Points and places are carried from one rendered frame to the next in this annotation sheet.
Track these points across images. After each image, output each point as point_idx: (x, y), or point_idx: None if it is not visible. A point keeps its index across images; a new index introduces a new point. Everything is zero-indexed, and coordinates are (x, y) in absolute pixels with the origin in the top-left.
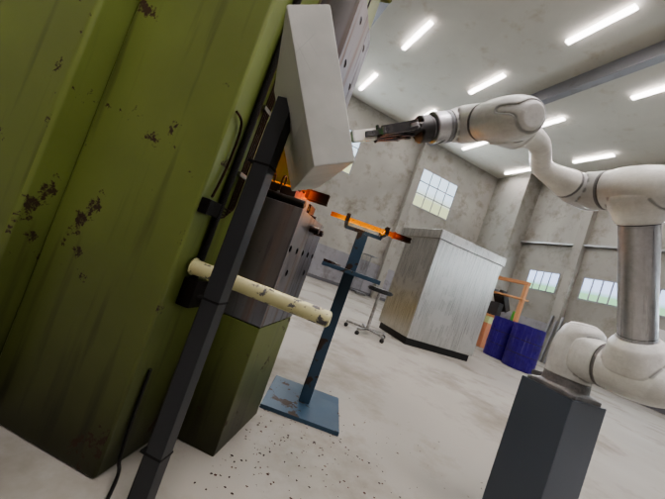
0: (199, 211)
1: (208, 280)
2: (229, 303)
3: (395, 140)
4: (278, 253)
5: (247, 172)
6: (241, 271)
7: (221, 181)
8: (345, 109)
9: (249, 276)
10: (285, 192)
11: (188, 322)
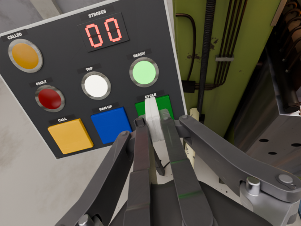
0: None
1: (220, 117)
2: (235, 135)
3: (237, 192)
4: (253, 136)
5: (231, 54)
6: (242, 124)
7: (190, 71)
8: (35, 128)
9: (242, 132)
10: (297, 75)
11: (211, 129)
